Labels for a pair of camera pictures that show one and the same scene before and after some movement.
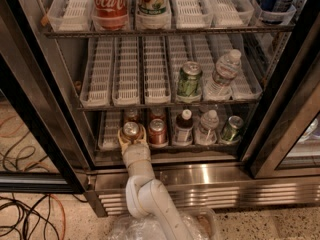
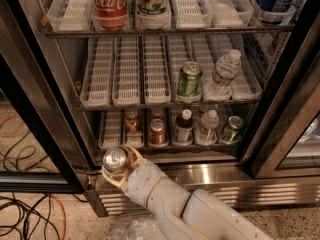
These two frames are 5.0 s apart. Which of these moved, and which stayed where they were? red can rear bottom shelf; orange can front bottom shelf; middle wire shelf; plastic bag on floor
Moved: orange can front bottom shelf
Stayed: red can rear bottom shelf; plastic bag on floor; middle wire shelf
